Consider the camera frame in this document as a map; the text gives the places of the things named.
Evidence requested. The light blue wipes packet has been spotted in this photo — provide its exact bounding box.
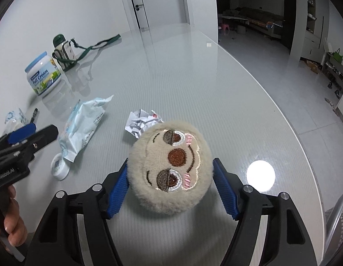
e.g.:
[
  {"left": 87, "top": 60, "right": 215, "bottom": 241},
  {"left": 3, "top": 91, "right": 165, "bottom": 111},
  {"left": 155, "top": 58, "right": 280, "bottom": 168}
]
[{"left": 58, "top": 95, "right": 114, "bottom": 163}]

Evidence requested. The beige plush sloth toy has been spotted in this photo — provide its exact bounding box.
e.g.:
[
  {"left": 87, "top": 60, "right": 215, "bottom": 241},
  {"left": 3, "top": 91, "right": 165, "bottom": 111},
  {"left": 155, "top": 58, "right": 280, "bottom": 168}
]
[{"left": 127, "top": 121, "right": 213, "bottom": 214}]

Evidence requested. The person left hand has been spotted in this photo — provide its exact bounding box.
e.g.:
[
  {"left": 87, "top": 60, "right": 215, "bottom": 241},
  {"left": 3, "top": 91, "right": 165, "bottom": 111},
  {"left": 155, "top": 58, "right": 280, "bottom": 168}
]
[{"left": 4, "top": 185, "right": 28, "bottom": 247}]

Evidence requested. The tissue pack in plastic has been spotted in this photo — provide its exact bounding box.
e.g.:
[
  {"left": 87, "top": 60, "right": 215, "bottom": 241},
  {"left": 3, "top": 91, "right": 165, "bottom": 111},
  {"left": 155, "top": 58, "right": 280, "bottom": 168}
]
[{"left": 3, "top": 108, "right": 29, "bottom": 135}]

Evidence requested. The black pen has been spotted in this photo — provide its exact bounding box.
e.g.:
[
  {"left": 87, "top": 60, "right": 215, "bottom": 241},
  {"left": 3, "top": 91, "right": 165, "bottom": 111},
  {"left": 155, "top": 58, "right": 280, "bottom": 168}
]
[{"left": 30, "top": 108, "right": 38, "bottom": 124}]

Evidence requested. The white round small container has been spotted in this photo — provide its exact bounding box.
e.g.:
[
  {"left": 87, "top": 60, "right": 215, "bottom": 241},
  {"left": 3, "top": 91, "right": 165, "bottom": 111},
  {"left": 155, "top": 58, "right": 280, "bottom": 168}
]
[{"left": 51, "top": 153, "right": 70, "bottom": 181}]

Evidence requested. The full cream milk powder jar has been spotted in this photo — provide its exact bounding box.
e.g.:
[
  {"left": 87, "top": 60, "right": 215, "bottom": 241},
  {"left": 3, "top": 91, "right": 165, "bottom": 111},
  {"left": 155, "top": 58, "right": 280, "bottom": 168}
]
[{"left": 24, "top": 52, "right": 61, "bottom": 97}]

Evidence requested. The green white water bottle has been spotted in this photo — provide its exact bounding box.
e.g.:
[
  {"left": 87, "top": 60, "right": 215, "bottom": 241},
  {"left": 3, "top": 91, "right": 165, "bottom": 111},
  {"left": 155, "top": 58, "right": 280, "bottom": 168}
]
[{"left": 52, "top": 34, "right": 77, "bottom": 72}]

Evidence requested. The crumpled white paper ball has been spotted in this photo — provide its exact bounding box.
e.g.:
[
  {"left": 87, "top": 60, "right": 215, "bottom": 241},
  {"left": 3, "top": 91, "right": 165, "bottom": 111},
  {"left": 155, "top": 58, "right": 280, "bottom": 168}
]
[{"left": 124, "top": 109, "right": 163, "bottom": 139}]

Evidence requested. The shoe rack with green bag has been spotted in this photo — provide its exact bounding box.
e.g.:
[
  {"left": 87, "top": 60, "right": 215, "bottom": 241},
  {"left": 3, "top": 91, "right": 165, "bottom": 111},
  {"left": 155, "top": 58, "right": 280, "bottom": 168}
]
[{"left": 322, "top": 52, "right": 343, "bottom": 94}]

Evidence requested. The white door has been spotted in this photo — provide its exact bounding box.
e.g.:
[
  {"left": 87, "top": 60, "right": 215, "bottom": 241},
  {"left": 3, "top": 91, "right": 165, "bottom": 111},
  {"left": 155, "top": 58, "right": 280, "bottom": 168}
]
[{"left": 131, "top": 0, "right": 187, "bottom": 29}]

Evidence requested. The small pink stool far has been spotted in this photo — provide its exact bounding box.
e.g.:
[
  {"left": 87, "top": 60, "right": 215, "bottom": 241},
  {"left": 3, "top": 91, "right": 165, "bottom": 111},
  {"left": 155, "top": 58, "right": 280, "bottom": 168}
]
[{"left": 220, "top": 23, "right": 230, "bottom": 34}]

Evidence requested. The green bottle strap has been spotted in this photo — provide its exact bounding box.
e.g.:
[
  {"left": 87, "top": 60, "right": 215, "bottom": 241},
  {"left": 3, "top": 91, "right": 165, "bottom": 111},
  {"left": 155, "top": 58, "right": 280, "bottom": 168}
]
[{"left": 73, "top": 33, "right": 122, "bottom": 61}]

